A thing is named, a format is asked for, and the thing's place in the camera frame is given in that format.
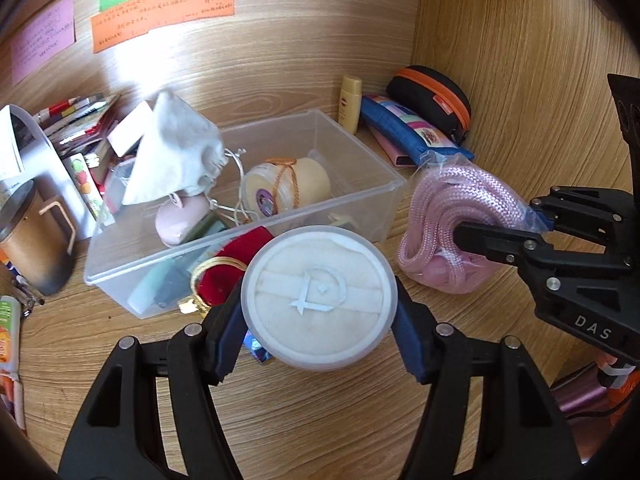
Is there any cream round container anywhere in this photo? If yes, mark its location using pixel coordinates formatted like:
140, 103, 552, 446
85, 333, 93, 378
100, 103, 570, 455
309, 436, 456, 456
243, 156, 332, 221

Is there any orange sticky note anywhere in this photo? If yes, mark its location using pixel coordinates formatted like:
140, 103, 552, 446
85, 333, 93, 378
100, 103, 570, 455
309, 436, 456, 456
91, 0, 236, 55

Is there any blue patchwork pencil case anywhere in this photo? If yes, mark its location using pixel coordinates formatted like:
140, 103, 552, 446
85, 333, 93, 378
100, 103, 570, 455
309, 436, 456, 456
361, 95, 475, 167

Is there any pink sticky note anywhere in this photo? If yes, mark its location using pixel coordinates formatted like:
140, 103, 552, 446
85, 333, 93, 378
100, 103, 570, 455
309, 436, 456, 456
10, 0, 77, 87

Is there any beige sunscreen bottle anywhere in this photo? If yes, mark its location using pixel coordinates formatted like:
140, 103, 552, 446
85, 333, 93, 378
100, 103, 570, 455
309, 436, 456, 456
338, 75, 364, 135

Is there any stack of books and notebooks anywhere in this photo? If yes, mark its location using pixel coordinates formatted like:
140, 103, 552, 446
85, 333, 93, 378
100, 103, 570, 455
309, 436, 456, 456
32, 92, 137, 196

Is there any pink metallic bottle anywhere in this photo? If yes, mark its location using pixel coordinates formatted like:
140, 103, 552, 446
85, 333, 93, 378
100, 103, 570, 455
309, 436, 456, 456
550, 367, 614, 414

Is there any small iridescent card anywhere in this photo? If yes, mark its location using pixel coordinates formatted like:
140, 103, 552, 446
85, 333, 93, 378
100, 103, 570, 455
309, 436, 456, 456
243, 332, 274, 364

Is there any orange and green tube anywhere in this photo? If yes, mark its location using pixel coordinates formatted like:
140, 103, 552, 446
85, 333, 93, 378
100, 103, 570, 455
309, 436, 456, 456
0, 296, 22, 376

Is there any bagged pink rope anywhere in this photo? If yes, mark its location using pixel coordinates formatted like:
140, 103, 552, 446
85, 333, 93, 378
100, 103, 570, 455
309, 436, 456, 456
397, 157, 547, 295

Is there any grey tabletop mirror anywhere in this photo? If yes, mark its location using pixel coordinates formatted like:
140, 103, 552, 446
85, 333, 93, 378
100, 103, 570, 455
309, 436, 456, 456
0, 104, 99, 241

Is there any brown mug with lid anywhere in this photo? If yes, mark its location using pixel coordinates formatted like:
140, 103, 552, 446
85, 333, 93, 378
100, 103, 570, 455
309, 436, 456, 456
0, 180, 79, 297

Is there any clear plastic storage box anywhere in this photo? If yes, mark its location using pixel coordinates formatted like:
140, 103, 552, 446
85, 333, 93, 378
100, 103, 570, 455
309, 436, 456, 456
83, 108, 408, 320

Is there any white drawstring pouch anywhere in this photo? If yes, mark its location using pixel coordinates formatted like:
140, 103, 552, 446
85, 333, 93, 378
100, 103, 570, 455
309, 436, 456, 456
121, 90, 247, 207

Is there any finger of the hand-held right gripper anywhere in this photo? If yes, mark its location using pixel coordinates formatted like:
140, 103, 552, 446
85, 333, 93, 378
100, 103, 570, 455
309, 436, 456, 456
530, 185, 633, 247
452, 221, 612, 302

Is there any red pouch with gold cord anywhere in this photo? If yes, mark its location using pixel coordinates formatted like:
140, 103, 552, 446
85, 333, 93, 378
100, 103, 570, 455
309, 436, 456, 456
191, 226, 275, 308

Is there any pale teal tube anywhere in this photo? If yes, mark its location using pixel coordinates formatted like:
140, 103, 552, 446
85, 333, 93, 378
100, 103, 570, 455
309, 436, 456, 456
127, 265, 177, 314

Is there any black orange zip case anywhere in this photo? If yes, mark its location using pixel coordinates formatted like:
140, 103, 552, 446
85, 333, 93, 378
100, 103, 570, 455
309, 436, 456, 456
386, 66, 472, 147

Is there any pink flat case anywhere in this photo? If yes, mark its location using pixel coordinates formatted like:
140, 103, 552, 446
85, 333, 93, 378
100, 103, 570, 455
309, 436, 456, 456
370, 127, 419, 169

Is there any dark green bottle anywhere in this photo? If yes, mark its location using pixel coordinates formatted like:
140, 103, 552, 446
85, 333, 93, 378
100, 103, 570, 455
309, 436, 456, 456
175, 212, 229, 261

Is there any pink round case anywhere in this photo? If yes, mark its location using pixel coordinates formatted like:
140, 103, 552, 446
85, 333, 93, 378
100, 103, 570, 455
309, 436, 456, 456
155, 192, 212, 247

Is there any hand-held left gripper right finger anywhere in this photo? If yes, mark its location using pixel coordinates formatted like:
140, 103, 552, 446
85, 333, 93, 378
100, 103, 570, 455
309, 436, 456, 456
387, 280, 583, 480

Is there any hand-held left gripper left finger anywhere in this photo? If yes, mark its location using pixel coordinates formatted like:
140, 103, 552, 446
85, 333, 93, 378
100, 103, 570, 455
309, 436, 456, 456
57, 287, 253, 480

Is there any round powder puff case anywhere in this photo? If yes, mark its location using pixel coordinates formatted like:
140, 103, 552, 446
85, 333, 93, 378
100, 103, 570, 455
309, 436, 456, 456
241, 226, 399, 372

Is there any fruit print carton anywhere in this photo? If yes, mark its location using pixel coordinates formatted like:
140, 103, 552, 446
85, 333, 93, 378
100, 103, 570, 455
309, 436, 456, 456
65, 152, 114, 224

